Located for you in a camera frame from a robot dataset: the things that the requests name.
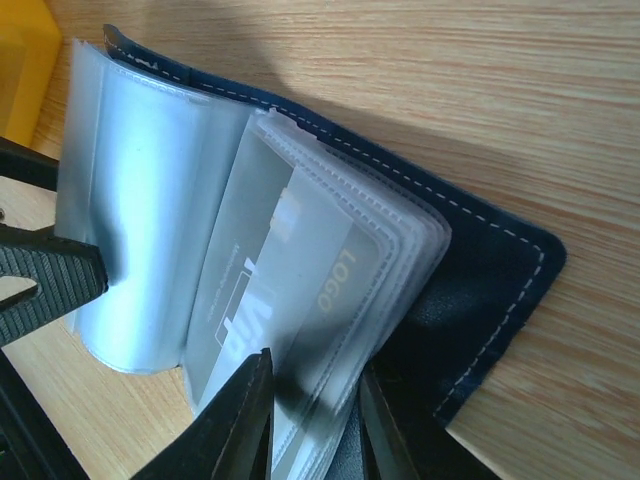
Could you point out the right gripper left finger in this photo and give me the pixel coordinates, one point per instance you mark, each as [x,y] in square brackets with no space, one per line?
[232,438]

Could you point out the black VIP card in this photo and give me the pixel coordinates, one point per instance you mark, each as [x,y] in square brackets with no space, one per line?
[289,268]

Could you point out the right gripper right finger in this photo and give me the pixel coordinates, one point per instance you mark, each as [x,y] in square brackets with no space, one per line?
[385,451]

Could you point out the blue leather card holder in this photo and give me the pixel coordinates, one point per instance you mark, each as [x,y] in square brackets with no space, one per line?
[149,147]

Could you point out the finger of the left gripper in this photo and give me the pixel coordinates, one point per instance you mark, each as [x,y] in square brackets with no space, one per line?
[67,274]
[28,166]

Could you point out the yellow bin leftmost of row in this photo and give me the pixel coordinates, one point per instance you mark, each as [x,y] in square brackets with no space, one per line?
[30,43]

